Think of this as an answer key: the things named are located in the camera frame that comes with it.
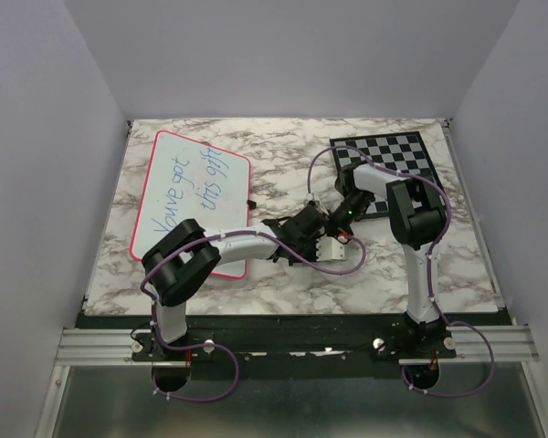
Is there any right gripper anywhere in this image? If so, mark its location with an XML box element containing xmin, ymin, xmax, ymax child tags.
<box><xmin>320</xmin><ymin>190</ymin><xmax>372</xmax><ymax>245</ymax></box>

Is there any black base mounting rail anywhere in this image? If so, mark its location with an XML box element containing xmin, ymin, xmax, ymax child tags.
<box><xmin>132</xmin><ymin>314</ymin><xmax>456</xmax><ymax>393</ymax></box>

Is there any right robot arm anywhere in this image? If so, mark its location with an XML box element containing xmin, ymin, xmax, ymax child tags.
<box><xmin>327</xmin><ymin>162</ymin><xmax>449</xmax><ymax>358</ymax></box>

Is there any black grey chessboard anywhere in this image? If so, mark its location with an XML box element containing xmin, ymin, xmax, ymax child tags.
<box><xmin>329</xmin><ymin>130</ymin><xmax>445</xmax><ymax>223</ymax></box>

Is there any pink framed whiteboard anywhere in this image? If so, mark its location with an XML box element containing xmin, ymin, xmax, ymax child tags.
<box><xmin>130</xmin><ymin>130</ymin><xmax>251</xmax><ymax>261</ymax></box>

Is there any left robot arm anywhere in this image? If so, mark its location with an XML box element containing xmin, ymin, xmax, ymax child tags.
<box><xmin>142</xmin><ymin>204</ymin><xmax>326</xmax><ymax>360</ymax></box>

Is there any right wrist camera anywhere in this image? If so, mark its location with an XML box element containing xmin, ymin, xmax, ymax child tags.
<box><xmin>303</xmin><ymin>193</ymin><xmax>328</xmax><ymax>214</ymax></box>

